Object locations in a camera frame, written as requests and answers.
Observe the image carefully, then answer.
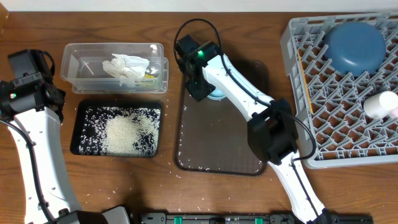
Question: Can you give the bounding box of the light blue small bowl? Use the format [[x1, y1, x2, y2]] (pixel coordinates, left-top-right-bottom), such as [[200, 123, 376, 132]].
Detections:
[[207, 88, 226, 101]]

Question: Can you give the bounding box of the yellow green snack wrapper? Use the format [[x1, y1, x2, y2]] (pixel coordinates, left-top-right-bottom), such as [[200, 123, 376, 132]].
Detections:
[[131, 73, 159, 88]]

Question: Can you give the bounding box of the white napkin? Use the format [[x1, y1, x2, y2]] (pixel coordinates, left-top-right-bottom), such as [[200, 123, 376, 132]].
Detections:
[[102, 54, 150, 79]]

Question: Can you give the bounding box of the white rice pile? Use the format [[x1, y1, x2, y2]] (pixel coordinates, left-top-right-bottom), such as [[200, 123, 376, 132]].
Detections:
[[78, 106, 161, 157]]

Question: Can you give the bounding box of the wooden chopstick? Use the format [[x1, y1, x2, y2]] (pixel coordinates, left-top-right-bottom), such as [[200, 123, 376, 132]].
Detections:
[[297, 53, 313, 114]]

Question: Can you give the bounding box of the dark blue plate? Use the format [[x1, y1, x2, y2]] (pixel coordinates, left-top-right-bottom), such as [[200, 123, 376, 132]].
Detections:
[[324, 22, 386, 77]]

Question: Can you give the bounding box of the cream paper cup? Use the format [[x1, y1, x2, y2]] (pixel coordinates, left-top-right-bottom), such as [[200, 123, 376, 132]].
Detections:
[[363, 91, 397, 119]]

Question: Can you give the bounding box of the pink cup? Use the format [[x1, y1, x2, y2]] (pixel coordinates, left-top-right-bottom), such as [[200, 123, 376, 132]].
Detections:
[[389, 108, 398, 119]]

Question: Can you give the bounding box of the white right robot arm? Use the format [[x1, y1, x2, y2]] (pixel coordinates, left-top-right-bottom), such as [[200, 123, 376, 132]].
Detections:
[[174, 35, 331, 223]]

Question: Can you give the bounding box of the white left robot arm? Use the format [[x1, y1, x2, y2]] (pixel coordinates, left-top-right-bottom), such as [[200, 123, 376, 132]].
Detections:
[[1, 49, 107, 223]]

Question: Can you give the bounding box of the grey dishwasher rack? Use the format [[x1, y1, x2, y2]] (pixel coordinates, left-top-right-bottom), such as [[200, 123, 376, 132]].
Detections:
[[280, 12, 397, 169]]

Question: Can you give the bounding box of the clear plastic bin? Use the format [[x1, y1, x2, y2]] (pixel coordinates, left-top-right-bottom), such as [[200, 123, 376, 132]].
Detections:
[[60, 43, 169, 94]]

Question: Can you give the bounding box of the dark brown serving tray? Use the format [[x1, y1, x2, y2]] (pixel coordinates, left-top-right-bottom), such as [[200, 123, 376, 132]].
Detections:
[[173, 57, 270, 177]]

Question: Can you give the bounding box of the black tray bin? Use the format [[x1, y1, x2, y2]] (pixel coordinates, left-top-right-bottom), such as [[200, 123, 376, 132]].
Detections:
[[70, 99, 163, 158]]

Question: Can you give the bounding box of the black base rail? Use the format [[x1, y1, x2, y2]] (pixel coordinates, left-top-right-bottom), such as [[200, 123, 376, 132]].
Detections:
[[139, 213, 374, 224]]

